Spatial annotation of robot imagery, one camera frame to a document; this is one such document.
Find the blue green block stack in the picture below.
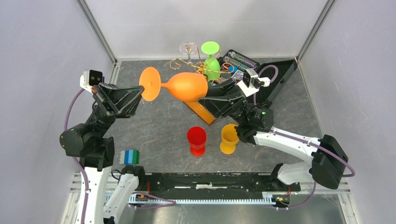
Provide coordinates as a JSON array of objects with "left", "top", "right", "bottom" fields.
[{"left": 120, "top": 150, "right": 140, "bottom": 165}]

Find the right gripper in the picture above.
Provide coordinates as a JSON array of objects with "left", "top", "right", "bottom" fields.
[{"left": 193, "top": 78, "right": 250, "bottom": 126}]

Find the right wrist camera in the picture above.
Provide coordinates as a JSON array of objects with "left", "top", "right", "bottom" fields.
[{"left": 237, "top": 69, "right": 271, "bottom": 97}]

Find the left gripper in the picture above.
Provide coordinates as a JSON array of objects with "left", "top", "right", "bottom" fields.
[{"left": 87, "top": 80, "right": 147, "bottom": 139}]

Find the red wine glass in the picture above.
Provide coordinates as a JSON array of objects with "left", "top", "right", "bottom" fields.
[{"left": 186, "top": 126, "right": 207, "bottom": 157}]

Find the clear wine glass back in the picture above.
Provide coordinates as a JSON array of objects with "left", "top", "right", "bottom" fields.
[{"left": 179, "top": 42, "right": 197, "bottom": 64}]

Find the orange wine glass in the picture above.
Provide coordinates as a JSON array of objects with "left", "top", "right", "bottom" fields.
[{"left": 139, "top": 67, "right": 208, "bottom": 102}]

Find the green wine glass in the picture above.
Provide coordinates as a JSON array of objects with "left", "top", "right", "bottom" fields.
[{"left": 201, "top": 41, "right": 220, "bottom": 81}]

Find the yellow wine glass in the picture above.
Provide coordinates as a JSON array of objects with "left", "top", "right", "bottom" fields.
[{"left": 219, "top": 124, "right": 239, "bottom": 154}]

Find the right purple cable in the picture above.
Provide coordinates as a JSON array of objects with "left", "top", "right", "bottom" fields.
[{"left": 253, "top": 65, "right": 356, "bottom": 211}]

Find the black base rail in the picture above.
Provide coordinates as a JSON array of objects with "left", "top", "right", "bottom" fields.
[{"left": 123, "top": 172, "right": 301, "bottom": 209}]

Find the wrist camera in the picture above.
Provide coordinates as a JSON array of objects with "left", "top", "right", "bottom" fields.
[
  {"left": 237, "top": 69, "right": 271, "bottom": 97},
  {"left": 79, "top": 70, "right": 104, "bottom": 93}
]

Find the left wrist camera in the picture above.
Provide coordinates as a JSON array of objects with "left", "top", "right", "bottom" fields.
[{"left": 79, "top": 70, "right": 104, "bottom": 93}]

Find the black poker chip case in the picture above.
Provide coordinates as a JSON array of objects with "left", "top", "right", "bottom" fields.
[{"left": 218, "top": 49, "right": 297, "bottom": 108}]

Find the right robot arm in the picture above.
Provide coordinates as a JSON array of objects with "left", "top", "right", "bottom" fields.
[{"left": 198, "top": 77, "right": 355, "bottom": 190}]

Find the gold wire glass rack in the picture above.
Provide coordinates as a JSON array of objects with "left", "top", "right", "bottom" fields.
[{"left": 169, "top": 43, "right": 235, "bottom": 126}]

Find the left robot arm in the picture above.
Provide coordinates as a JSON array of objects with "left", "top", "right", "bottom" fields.
[{"left": 59, "top": 83, "right": 147, "bottom": 224}]

